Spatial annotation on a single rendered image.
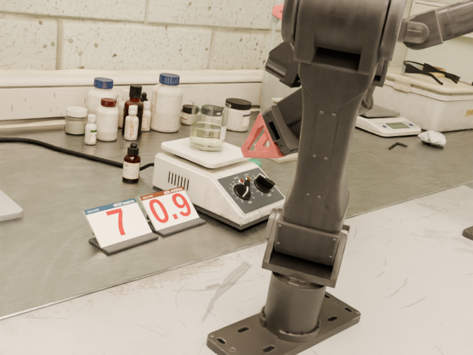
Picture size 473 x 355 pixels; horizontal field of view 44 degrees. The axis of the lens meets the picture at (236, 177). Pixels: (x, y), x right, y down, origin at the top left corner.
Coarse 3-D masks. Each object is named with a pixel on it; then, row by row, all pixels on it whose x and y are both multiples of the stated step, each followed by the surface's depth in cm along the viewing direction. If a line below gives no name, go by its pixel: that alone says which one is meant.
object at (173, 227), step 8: (184, 192) 94; (144, 208) 87; (192, 216) 92; (152, 224) 88; (168, 224) 88; (176, 224) 89; (184, 224) 89; (192, 224) 90; (200, 224) 91; (160, 232) 86; (168, 232) 86
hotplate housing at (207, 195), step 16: (160, 160) 98; (176, 160) 97; (160, 176) 99; (176, 176) 97; (192, 176) 94; (208, 176) 93; (224, 176) 94; (192, 192) 95; (208, 192) 93; (224, 192) 92; (208, 208) 94; (224, 208) 92; (240, 224) 91
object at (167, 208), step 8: (176, 192) 92; (144, 200) 88; (152, 200) 88; (160, 200) 90; (168, 200) 91; (176, 200) 92; (184, 200) 93; (152, 208) 88; (160, 208) 89; (168, 208) 90; (176, 208) 91; (184, 208) 92; (192, 208) 93; (152, 216) 87; (160, 216) 88; (168, 216) 89; (176, 216) 90; (184, 216) 91; (160, 224) 87
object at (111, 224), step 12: (132, 204) 86; (96, 216) 81; (108, 216) 82; (120, 216) 83; (132, 216) 85; (96, 228) 80; (108, 228) 81; (120, 228) 82; (132, 228) 83; (144, 228) 85; (108, 240) 80
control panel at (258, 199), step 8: (256, 168) 101; (232, 176) 95; (240, 176) 96; (248, 176) 98; (256, 176) 99; (224, 184) 93; (232, 184) 94; (232, 192) 92; (256, 192) 96; (272, 192) 98; (240, 200) 92; (248, 200) 93; (256, 200) 94; (264, 200) 96; (272, 200) 97; (280, 200) 98; (240, 208) 91; (248, 208) 92; (256, 208) 93
